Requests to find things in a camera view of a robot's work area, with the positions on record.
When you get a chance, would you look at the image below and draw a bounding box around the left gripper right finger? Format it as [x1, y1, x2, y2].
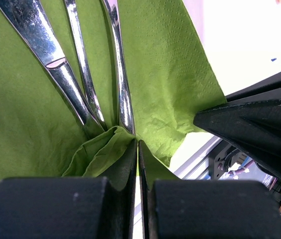
[138, 140, 281, 239]

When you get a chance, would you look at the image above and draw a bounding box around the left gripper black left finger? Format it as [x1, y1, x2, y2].
[0, 140, 137, 239]

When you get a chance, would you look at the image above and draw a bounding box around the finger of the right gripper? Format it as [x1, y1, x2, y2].
[193, 72, 281, 179]

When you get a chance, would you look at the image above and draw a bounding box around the green paper napkin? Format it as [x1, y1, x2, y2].
[0, 0, 226, 180]

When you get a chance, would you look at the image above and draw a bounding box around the silver fork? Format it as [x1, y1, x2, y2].
[102, 0, 135, 135]

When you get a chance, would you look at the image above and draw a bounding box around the silver table knife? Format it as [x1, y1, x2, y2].
[0, 0, 104, 138]

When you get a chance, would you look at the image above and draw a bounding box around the silver spoon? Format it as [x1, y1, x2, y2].
[64, 0, 107, 131]

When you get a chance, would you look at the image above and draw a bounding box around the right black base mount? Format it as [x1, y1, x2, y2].
[207, 143, 281, 217]

